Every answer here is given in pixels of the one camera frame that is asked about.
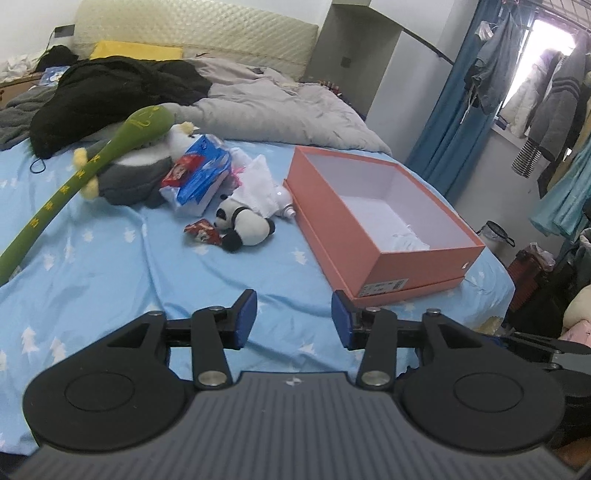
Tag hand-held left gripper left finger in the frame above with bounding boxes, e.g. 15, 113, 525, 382
106, 289, 258, 389

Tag blue packet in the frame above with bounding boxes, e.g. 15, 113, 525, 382
39, 67, 70, 88

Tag blue and red tissue pack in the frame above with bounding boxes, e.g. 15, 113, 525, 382
160, 134, 232, 217

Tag white crumpled clothes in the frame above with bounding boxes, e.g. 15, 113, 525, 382
0, 54, 42, 84

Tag pink cloth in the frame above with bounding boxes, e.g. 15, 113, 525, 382
560, 320, 591, 346

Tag white spray bottle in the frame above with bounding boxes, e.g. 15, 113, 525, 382
276, 187, 297, 220

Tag red snack packet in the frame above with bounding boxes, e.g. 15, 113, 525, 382
184, 219, 223, 246

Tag dark red bag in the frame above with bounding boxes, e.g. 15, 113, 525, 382
507, 242, 556, 326

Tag cream cushion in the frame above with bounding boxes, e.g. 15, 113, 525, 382
560, 286, 591, 334

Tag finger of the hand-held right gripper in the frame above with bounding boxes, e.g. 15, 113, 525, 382
490, 331, 591, 372

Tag grey-blue hanging shirt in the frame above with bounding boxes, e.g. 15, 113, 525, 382
464, 9, 525, 116

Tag grey wardrobe shelf unit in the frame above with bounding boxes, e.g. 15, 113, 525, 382
305, 0, 455, 121

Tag bin with clear bag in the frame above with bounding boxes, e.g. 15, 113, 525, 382
475, 220, 516, 256

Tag white puffy jacket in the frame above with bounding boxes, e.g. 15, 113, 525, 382
501, 48, 561, 139

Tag bed with blue star sheet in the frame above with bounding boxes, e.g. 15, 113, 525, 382
0, 134, 516, 455

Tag black jacket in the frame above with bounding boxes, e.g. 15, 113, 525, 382
30, 56, 212, 158

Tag pink cardboard box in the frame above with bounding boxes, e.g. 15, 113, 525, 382
283, 145, 486, 311

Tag black garment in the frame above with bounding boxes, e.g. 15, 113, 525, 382
37, 45, 79, 73

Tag small panda plush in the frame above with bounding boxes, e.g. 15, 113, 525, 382
215, 196, 277, 253

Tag light grey duvet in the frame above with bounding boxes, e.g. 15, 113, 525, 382
161, 58, 393, 155

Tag blue curtain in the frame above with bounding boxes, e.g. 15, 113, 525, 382
406, 0, 509, 208

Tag yellow pillow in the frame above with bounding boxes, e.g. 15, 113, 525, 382
90, 41, 184, 61

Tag cream quilted headboard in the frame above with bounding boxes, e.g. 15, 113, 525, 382
74, 0, 319, 84

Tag black wall charger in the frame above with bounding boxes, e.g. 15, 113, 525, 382
46, 25, 75, 54

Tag teal hanging garment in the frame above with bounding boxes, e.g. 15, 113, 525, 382
531, 138, 591, 241

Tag brown cardboard box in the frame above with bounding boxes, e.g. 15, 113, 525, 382
0, 74, 44, 110

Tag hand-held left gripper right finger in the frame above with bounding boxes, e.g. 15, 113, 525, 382
331, 290, 483, 389

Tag grey striped cardigan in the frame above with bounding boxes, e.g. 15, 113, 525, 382
512, 41, 591, 178

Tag dark grey blanket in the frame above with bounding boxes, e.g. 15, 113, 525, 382
0, 85, 61, 151

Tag grey penguin plush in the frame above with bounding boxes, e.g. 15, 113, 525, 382
92, 121, 205, 207

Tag long green plush stick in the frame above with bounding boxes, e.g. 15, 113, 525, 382
0, 105, 174, 285

